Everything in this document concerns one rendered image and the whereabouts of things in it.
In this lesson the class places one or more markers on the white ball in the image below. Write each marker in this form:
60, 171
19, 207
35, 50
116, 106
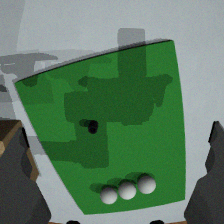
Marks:
146, 185
127, 190
108, 195

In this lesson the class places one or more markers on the green golf mat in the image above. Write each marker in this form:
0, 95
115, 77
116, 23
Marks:
133, 96

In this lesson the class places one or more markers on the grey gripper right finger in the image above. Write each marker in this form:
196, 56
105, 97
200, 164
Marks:
206, 205

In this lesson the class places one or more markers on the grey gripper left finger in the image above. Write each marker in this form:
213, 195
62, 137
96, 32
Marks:
21, 201

